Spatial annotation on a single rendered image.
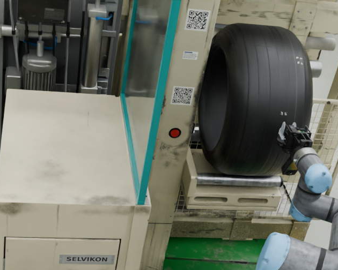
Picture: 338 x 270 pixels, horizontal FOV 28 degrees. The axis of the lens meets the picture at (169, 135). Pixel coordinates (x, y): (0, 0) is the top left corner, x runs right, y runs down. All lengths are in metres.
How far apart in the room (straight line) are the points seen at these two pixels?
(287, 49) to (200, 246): 1.53
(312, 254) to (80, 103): 0.89
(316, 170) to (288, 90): 0.40
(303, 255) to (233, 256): 1.91
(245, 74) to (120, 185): 0.66
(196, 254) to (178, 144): 1.16
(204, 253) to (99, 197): 1.83
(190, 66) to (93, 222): 0.75
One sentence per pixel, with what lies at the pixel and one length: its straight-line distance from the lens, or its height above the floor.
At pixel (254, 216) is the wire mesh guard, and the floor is 0.32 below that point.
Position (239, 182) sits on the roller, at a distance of 2.54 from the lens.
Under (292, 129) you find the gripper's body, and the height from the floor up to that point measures 1.31.
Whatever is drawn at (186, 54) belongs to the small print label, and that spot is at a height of 1.38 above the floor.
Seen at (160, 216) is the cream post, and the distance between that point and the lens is 2.68.
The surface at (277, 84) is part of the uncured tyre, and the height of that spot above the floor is 1.36.
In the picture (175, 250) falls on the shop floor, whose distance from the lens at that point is 3.52.
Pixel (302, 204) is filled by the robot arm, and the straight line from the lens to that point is 2.05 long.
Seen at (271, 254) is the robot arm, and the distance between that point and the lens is 1.67.
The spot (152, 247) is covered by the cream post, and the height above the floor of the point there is 0.49.
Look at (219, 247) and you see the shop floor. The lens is 3.60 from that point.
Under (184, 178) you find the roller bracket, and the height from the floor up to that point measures 0.88.
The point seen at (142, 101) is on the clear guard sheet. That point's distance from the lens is 1.79.
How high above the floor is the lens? 2.40
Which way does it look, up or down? 34 degrees down
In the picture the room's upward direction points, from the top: 11 degrees clockwise
